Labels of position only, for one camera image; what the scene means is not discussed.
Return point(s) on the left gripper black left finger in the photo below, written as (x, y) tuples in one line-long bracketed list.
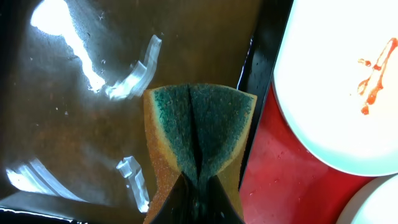
[(178, 207)]

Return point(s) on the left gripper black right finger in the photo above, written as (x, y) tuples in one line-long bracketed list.
[(217, 208)]

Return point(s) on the green yellow sponge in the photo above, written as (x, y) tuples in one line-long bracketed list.
[(200, 130)]

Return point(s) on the white plate front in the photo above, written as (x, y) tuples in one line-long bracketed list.
[(375, 203)]

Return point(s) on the white plate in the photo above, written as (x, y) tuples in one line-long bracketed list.
[(335, 80), (375, 203)]

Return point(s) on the red serving tray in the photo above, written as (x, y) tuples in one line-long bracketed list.
[(284, 183)]

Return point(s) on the black water basin tray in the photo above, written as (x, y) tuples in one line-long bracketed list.
[(71, 72)]

